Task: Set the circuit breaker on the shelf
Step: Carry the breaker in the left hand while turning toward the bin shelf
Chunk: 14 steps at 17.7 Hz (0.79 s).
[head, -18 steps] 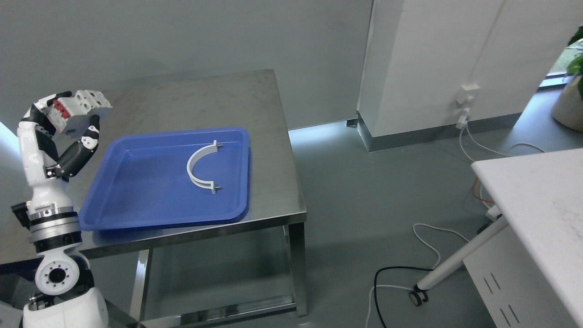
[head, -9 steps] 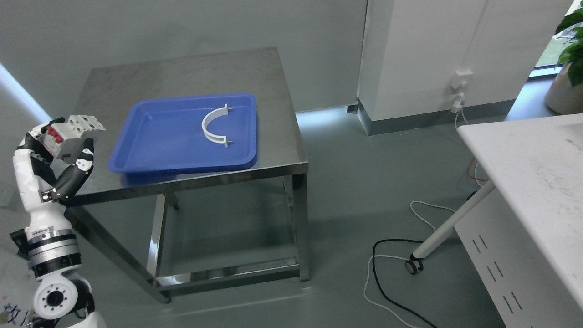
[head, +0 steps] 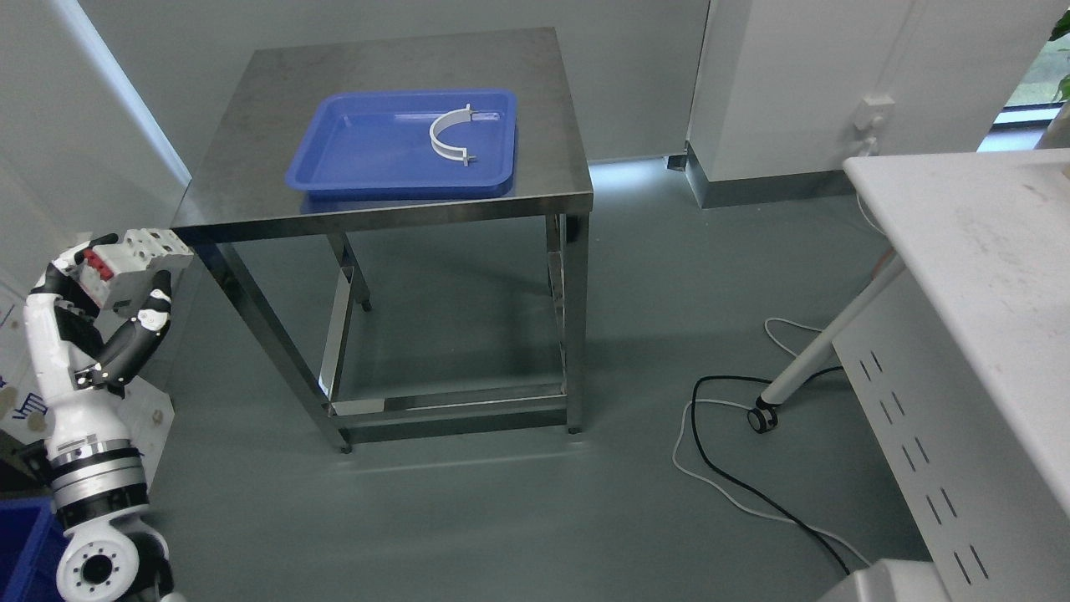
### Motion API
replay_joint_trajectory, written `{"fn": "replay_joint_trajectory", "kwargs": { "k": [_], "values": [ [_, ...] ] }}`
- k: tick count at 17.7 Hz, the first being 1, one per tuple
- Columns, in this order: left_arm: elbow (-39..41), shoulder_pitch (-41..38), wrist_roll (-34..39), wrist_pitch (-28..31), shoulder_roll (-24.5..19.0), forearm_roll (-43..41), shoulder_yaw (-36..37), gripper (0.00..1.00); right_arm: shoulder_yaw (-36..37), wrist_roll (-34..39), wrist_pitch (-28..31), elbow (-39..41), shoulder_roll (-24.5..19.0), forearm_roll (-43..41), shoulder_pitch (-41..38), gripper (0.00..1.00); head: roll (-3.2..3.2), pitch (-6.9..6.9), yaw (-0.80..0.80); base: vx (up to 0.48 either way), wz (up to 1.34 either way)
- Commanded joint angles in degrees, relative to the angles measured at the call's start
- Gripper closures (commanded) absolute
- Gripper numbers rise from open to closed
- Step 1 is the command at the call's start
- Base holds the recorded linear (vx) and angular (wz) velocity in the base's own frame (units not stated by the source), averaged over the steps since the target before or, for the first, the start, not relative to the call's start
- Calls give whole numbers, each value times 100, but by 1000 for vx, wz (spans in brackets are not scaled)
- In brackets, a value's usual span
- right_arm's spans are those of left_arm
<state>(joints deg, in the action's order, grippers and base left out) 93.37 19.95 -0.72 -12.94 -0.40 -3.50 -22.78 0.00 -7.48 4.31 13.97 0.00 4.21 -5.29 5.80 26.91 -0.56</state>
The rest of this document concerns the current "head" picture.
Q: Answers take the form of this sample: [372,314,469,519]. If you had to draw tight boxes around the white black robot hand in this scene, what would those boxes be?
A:
[22,232,173,460]

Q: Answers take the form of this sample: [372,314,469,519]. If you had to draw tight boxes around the grey circuit breaker red switches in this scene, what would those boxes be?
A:
[76,228,192,317]

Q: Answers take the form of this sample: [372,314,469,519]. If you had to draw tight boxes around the blue bin far left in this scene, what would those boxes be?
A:
[1,497,68,601]

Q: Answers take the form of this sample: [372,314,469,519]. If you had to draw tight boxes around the stainless steel table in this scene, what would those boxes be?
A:
[171,27,594,453]

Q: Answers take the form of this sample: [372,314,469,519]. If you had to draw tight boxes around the blue plastic tray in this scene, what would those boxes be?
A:
[284,88,518,201]

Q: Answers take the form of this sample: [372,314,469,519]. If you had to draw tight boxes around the white curved pipe clamp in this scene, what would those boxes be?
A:
[429,105,479,166]

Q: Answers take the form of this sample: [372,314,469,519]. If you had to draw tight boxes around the white table on wheels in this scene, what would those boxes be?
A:
[746,149,1070,536]

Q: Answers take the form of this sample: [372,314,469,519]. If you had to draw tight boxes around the black cable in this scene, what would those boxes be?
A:
[690,365,852,578]

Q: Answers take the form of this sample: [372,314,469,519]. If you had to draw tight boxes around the white cable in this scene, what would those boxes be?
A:
[671,134,887,569]

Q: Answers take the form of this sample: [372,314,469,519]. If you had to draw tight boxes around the white wall socket box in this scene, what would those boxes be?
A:
[853,94,895,132]

